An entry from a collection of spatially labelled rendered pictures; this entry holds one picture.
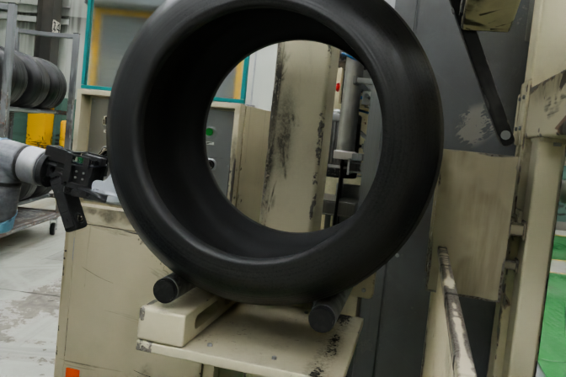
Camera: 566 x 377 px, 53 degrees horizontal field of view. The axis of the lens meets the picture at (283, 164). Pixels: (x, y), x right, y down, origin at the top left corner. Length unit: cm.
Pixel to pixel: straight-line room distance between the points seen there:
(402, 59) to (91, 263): 131
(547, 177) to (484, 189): 12
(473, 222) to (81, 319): 128
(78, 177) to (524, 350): 96
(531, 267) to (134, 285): 116
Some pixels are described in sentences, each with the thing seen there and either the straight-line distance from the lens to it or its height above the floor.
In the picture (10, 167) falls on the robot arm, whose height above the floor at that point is 107.
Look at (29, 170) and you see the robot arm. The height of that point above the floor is 107.
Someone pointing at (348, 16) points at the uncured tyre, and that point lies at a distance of 91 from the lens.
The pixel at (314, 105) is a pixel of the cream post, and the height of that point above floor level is 127.
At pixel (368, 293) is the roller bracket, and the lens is 130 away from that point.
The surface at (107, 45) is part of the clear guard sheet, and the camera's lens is 192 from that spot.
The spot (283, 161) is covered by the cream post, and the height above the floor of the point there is 113.
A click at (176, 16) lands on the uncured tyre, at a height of 137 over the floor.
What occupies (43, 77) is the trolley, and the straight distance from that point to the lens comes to 520.
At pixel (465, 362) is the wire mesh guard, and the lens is 60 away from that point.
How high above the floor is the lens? 120
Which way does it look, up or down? 3 degrees down
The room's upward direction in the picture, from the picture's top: 6 degrees clockwise
